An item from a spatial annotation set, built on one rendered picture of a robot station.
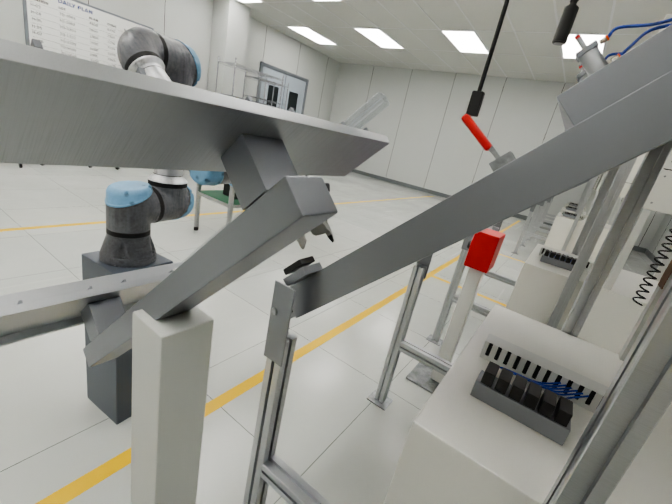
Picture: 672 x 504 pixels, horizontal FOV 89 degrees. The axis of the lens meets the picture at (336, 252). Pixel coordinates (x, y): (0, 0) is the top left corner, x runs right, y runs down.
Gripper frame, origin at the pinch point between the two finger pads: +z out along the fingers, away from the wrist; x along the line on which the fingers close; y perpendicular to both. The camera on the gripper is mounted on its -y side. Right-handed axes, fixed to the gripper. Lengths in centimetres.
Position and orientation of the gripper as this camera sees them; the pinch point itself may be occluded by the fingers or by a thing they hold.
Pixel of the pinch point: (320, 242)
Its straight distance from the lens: 89.5
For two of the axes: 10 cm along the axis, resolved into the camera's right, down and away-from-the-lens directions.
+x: -5.7, 1.6, -8.1
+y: -7.0, 4.2, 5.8
